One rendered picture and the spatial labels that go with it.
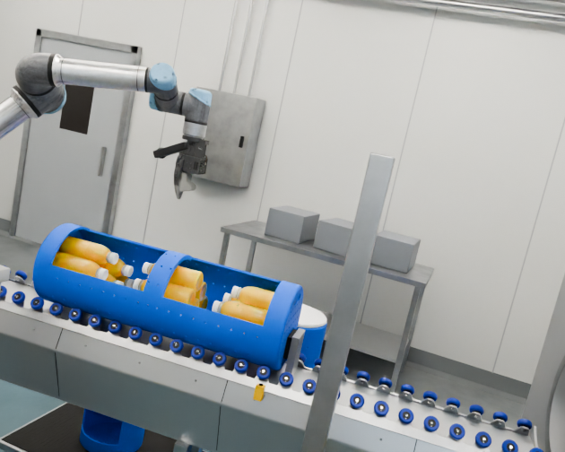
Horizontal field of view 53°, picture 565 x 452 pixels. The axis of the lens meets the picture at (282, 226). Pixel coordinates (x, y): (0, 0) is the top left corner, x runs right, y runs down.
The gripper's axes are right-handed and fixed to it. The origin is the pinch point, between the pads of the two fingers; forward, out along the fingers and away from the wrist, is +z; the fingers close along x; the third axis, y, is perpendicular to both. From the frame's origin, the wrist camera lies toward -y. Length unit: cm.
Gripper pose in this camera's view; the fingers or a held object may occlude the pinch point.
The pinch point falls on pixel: (177, 195)
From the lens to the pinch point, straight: 193.7
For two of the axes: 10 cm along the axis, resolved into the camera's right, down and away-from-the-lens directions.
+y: 9.5, 2.3, -2.0
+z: -2.0, 9.7, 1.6
